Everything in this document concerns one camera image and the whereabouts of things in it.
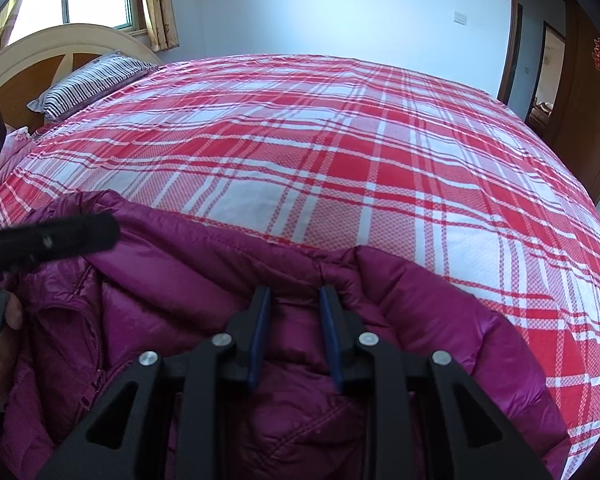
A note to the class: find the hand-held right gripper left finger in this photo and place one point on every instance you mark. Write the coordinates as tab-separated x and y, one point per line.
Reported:
260	340

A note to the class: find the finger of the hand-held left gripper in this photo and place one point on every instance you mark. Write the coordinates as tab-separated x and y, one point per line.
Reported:
55	240

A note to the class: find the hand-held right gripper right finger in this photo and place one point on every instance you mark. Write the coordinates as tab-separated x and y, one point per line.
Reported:
331	340

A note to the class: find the purple quilted down jacket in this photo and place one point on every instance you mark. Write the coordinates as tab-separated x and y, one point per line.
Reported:
180	280

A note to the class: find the person's left hand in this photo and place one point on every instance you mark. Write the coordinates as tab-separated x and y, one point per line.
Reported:
2	365

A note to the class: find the pink floral quilt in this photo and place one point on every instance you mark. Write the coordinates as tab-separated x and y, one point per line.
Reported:
12	147

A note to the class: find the wooden bed headboard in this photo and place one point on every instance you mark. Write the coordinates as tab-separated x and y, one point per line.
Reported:
30	67

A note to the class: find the striped pillow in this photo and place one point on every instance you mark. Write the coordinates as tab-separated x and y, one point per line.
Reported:
90	85

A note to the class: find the red plaid bed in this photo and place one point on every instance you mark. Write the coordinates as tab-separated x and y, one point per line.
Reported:
330	135

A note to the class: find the brown wooden door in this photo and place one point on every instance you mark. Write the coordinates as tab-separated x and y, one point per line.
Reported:
590	125

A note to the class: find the brown door frame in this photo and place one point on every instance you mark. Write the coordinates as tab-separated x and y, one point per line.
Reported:
510	50

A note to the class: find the white wall switch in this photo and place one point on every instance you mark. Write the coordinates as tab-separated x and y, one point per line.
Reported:
460	17

